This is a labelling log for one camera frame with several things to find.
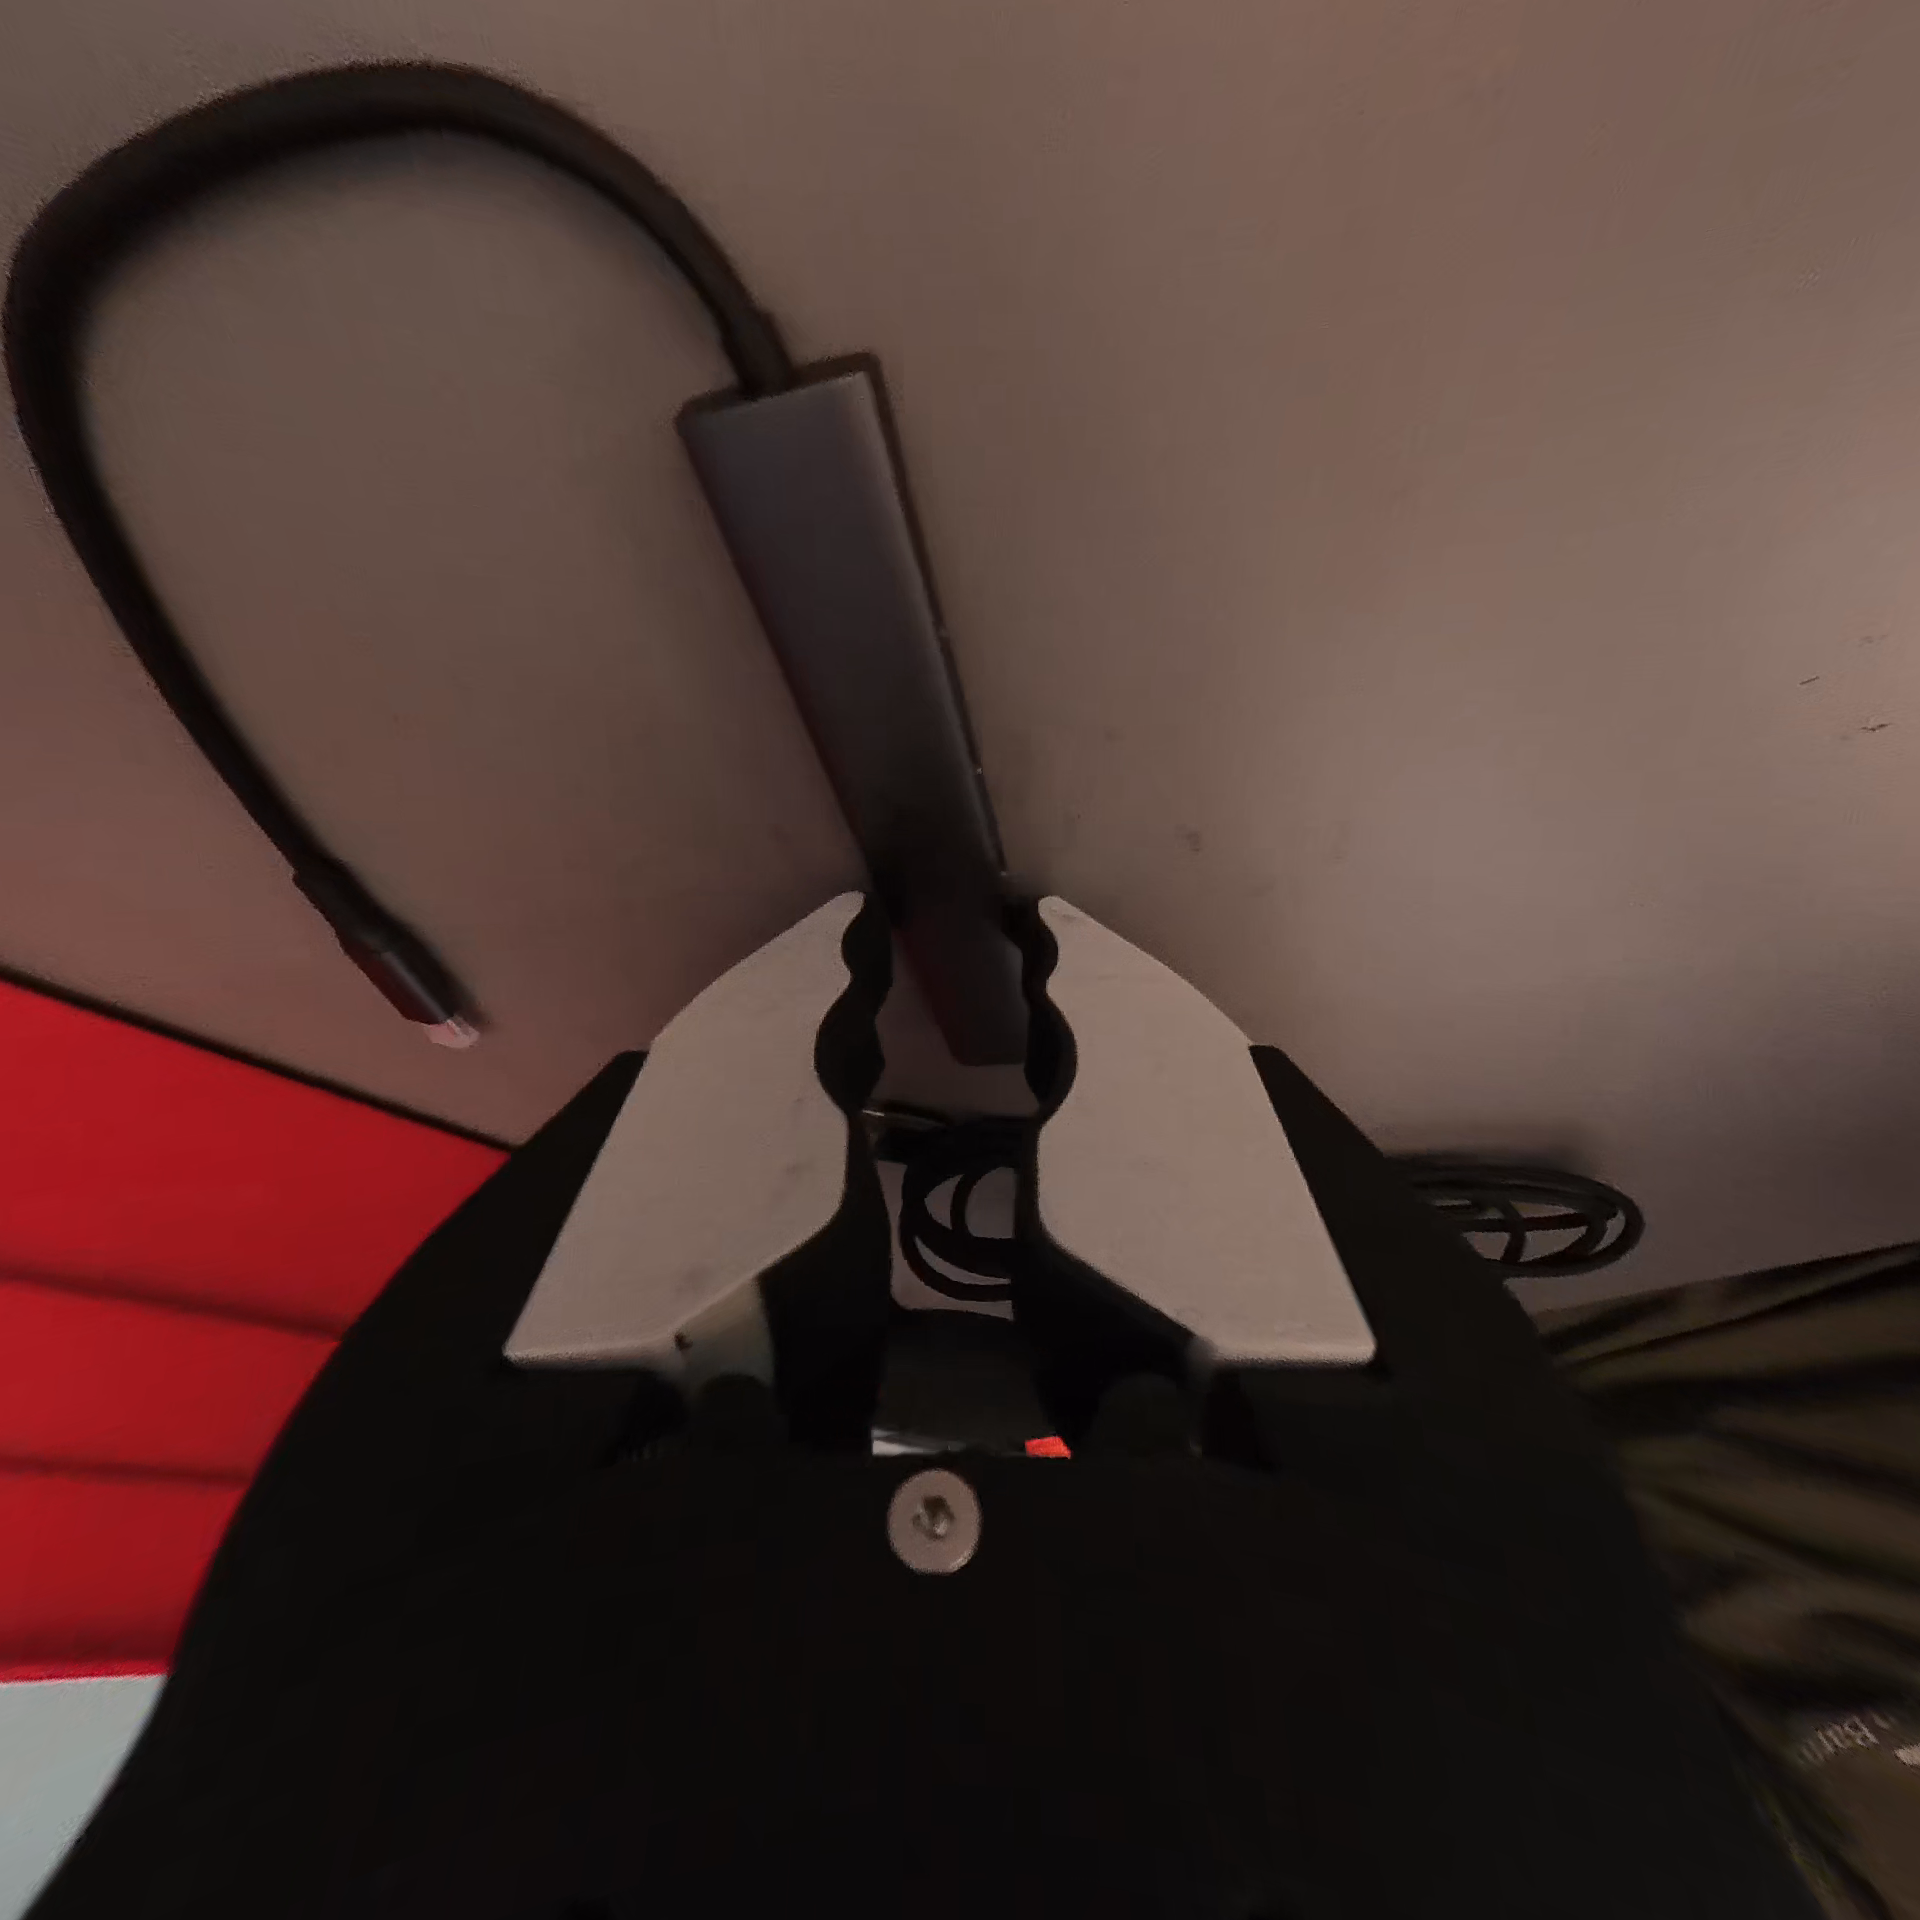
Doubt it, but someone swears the person's olive green shirt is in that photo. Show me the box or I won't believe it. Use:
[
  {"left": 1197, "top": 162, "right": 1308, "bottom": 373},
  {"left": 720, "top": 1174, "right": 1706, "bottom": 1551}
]
[{"left": 1529, "top": 1246, "right": 1920, "bottom": 1920}]

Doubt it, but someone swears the grey usb hub with cable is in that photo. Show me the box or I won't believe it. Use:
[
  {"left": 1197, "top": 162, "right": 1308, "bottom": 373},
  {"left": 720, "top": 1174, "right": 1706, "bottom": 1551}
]
[{"left": 0, "top": 59, "right": 1052, "bottom": 1070}]

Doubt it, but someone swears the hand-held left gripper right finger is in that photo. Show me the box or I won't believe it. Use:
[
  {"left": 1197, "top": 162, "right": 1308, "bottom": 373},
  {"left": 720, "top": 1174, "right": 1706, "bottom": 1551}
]
[{"left": 1020, "top": 896, "right": 1383, "bottom": 1370}]

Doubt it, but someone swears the red plastic bin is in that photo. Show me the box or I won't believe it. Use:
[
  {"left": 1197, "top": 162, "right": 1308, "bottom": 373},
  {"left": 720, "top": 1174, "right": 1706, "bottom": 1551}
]
[{"left": 0, "top": 967, "right": 511, "bottom": 1682}]

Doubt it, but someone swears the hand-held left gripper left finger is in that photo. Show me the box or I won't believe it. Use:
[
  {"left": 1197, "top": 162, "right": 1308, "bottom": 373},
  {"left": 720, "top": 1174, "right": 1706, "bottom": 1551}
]
[{"left": 503, "top": 892, "right": 903, "bottom": 1370}]

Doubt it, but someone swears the thin black coiled cable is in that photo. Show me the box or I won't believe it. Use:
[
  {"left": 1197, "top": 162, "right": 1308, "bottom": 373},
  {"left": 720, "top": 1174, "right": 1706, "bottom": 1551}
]
[{"left": 878, "top": 1101, "right": 1647, "bottom": 1309}]

